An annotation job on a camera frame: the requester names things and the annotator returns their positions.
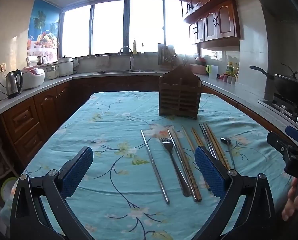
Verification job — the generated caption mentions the pink basin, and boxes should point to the pink basin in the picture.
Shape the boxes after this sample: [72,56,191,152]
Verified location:
[189,56,207,75]

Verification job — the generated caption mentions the black wok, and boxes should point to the black wok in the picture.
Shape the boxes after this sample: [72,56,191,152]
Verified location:
[249,64,298,105]

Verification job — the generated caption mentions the white hanging dish towel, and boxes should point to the white hanging dish towel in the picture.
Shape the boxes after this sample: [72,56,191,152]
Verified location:
[96,55,110,67]

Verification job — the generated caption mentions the person's right hand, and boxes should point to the person's right hand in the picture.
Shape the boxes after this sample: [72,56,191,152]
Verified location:
[282,177,298,222]

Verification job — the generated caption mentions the silver metal chopstick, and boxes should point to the silver metal chopstick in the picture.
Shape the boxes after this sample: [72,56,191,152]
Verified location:
[199,123,216,160]
[140,129,170,204]
[167,129,197,202]
[201,123,219,160]

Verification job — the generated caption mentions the steel double sink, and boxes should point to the steel double sink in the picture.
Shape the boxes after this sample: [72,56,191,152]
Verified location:
[93,69,155,74]

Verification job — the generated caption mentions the glass door wall cabinet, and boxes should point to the glass door wall cabinet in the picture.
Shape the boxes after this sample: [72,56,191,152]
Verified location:
[184,0,240,44]

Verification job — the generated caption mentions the green rim plastic container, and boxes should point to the green rim plastic container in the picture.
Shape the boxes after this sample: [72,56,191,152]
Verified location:
[2,177,19,203]

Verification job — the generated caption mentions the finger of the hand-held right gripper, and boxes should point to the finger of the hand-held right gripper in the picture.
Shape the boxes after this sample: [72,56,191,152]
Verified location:
[285,126,298,144]
[267,131,298,159]

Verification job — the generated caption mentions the grey kitchen countertop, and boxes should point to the grey kitchen countertop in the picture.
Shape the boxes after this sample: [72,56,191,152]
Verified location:
[0,69,298,142]

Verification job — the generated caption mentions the silver metal fork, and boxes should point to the silver metal fork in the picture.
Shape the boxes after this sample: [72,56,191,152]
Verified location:
[159,137,191,197]

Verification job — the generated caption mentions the white slow cooker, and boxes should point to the white slow cooker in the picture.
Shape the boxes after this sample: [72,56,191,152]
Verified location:
[58,56,74,77]

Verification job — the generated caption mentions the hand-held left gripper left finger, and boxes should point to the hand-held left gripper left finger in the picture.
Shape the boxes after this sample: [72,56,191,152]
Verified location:
[10,146,94,240]

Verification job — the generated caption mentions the tropical fruit wall poster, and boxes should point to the tropical fruit wall poster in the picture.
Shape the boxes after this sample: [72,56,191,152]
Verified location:
[28,0,61,64]

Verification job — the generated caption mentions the white blender jug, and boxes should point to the white blender jug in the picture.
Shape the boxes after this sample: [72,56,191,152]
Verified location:
[46,64,59,80]

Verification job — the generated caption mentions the chrome kitchen faucet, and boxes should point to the chrome kitchen faucet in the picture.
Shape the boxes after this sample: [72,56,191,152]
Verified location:
[119,46,135,71]

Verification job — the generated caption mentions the steel electric kettle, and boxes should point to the steel electric kettle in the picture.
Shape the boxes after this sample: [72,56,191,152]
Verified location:
[5,69,23,99]

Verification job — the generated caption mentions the wooden base cabinets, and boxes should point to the wooden base cabinets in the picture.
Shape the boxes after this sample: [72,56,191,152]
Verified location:
[2,75,289,167]

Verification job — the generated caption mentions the silver metal spoon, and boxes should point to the silver metal spoon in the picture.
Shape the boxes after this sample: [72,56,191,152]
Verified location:
[220,137,236,170]

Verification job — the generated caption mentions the dish drying rack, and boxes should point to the dish drying rack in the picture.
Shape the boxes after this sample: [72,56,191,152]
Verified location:
[157,44,182,72]

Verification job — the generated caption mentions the blue floral tablecloth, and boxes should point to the blue floral tablecloth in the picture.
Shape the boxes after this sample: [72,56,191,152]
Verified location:
[0,91,293,240]

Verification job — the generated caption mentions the white cup green lid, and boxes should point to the white cup green lid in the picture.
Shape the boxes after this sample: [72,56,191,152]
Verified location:
[206,64,219,79]

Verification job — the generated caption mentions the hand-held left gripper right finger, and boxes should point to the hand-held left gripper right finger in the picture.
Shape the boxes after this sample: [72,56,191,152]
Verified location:
[192,145,276,240]

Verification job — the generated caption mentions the wooden utensil holder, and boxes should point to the wooden utensil holder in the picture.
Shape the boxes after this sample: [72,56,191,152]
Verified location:
[158,64,202,120]

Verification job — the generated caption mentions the white red rice cooker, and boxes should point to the white red rice cooker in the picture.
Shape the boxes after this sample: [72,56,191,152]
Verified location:
[22,66,45,91]

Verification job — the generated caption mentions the large kitchen window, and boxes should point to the large kitchen window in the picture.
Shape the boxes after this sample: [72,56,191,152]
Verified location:
[60,0,199,59]

